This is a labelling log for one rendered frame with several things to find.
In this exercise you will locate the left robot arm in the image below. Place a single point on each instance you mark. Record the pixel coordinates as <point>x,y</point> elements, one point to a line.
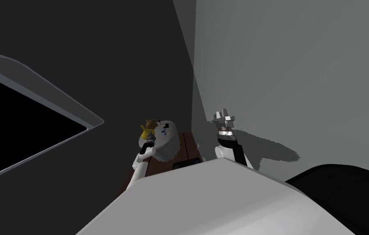
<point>142,161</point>

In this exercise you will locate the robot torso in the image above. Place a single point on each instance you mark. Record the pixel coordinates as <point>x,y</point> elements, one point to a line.
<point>210,199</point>

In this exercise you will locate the dark window grey frame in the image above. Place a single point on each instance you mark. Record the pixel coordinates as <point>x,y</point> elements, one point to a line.
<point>14,124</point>

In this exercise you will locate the brown teddy bear yellow shirt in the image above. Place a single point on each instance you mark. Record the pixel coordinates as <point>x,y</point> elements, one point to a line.
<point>147,130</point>

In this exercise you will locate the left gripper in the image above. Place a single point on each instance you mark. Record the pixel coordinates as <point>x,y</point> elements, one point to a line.
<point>150,137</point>

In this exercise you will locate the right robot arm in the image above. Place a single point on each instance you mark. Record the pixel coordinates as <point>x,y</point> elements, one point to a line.
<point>350,195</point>

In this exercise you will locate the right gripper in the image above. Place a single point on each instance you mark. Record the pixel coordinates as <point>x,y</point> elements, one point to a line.
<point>225,124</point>

